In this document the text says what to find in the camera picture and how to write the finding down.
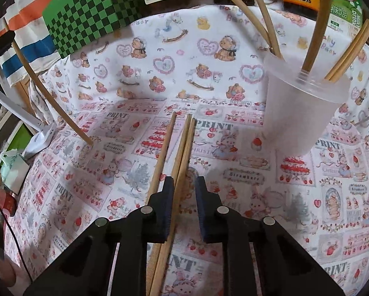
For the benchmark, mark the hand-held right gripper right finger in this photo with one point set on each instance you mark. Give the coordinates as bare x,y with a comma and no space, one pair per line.
202,209

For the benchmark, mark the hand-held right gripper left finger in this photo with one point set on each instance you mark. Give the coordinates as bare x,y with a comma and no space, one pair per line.
167,209

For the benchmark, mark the wooden chopstick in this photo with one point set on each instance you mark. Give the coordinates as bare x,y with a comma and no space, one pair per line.
346,49
182,148
237,0
352,52
189,148
163,154
318,21
85,138
260,6

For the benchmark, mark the frosted plastic cup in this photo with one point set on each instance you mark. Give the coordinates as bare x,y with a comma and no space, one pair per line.
295,114

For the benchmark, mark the striped cloth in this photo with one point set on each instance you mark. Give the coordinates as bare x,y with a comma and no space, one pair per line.
33,15

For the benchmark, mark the strawberry print cloth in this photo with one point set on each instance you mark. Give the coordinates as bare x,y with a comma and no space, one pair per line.
110,175

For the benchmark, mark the green checkered box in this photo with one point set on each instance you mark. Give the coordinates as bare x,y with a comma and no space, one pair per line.
88,15

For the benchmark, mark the white folding stand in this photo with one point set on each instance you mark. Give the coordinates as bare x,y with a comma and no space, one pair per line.
42,138

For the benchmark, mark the pale green tissue box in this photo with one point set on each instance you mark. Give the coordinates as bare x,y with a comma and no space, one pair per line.
13,172

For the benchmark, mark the bear print cloth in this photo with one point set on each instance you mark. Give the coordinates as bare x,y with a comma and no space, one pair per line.
203,67

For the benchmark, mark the green drink carton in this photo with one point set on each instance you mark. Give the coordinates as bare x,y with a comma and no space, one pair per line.
344,3

